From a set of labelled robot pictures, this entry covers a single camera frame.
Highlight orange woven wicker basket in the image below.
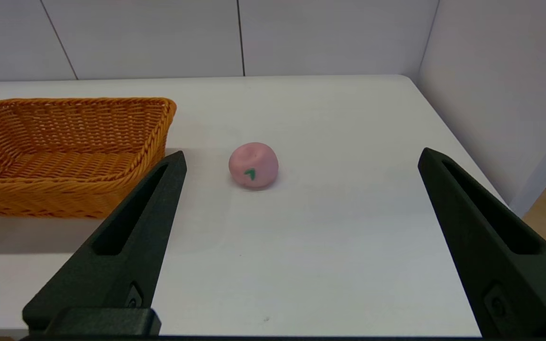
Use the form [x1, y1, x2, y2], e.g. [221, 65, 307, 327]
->
[0, 97, 177, 219]

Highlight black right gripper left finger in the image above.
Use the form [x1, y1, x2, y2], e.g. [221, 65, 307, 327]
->
[23, 151, 187, 336]

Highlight pink toy peach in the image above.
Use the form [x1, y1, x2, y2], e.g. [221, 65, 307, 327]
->
[228, 142, 279, 189]

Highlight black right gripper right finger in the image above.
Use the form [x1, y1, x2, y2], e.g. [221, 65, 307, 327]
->
[418, 148, 546, 336]

